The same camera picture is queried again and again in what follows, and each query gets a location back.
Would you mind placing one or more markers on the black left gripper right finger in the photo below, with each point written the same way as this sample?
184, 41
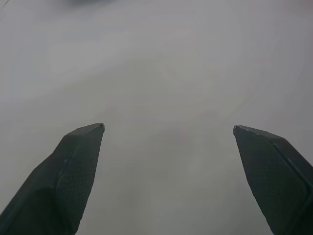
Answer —
276, 176

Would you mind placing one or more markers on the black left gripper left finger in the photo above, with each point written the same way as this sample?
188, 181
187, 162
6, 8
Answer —
61, 186

